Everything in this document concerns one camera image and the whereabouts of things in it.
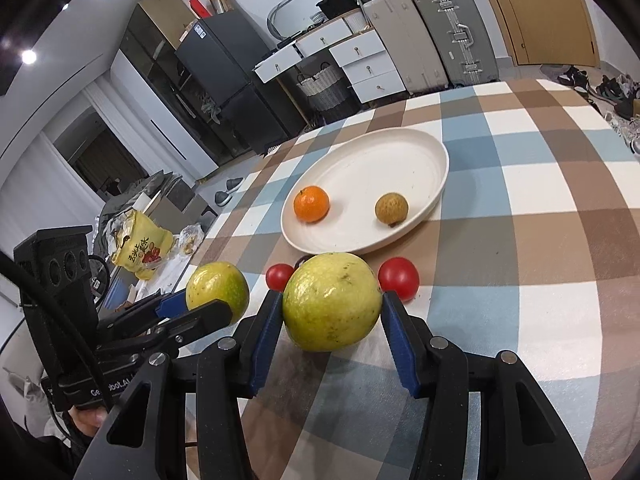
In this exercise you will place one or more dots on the red box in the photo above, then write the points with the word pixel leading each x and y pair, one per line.
pixel 199 7

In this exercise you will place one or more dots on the clear plastic snack bag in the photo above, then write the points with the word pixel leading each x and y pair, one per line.
pixel 190 240

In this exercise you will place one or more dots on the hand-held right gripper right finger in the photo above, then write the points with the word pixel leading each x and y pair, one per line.
pixel 400 345

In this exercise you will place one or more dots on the woven laundry basket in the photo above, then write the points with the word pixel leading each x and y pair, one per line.
pixel 322 87

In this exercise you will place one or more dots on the large yellow guava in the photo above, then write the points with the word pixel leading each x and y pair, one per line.
pixel 330 305

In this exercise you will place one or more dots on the large brown longan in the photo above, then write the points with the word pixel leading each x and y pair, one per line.
pixel 391 209

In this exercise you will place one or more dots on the grey bedding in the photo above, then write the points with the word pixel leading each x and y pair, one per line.
pixel 145 187

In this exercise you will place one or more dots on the white drawer desk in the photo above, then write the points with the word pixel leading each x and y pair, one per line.
pixel 370 67

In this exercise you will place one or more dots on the pile of shoes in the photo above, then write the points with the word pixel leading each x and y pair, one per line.
pixel 620 105

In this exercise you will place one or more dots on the grey slipper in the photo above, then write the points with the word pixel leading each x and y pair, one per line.
pixel 222 198
pixel 233 184

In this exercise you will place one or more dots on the large red tomato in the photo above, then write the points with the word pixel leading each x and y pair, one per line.
pixel 398 279

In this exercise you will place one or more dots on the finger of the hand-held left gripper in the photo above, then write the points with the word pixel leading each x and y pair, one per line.
pixel 175 302
pixel 200 317

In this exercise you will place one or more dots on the wooden door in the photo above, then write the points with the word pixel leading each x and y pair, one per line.
pixel 540 10

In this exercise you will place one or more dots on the person's left hand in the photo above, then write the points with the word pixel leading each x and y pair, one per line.
pixel 87 420

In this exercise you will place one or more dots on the yellow snack bag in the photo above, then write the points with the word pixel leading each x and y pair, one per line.
pixel 135 245

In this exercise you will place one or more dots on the dark grey refrigerator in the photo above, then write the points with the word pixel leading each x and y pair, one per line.
pixel 225 60

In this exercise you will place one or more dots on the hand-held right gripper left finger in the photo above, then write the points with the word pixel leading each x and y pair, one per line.
pixel 265 345

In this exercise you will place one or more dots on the dark glass cabinet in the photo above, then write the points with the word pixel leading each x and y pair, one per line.
pixel 150 60

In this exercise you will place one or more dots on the person's left forearm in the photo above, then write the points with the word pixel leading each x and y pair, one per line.
pixel 35 450

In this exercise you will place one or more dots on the small red tomato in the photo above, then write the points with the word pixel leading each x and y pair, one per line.
pixel 279 276

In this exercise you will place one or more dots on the white wardrobe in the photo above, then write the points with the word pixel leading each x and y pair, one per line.
pixel 165 130

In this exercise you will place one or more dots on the green striped guava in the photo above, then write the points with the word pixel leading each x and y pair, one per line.
pixel 215 287

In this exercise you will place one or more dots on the beige suitcase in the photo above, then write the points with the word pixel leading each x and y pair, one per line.
pixel 400 35

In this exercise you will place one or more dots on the grey nightstand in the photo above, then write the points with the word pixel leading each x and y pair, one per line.
pixel 185 200

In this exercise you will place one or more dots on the curved metal frame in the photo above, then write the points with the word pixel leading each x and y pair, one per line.
pixel 272 20

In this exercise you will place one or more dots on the silver suitcase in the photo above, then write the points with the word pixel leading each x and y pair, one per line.
pixel 450 30

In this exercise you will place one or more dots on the black crate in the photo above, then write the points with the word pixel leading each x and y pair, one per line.
pixel 337 6

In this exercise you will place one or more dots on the white round plate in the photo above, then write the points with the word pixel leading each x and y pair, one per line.
pixel 360 180

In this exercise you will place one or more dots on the orange mandarin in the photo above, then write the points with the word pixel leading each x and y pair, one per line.
pixel 311 205

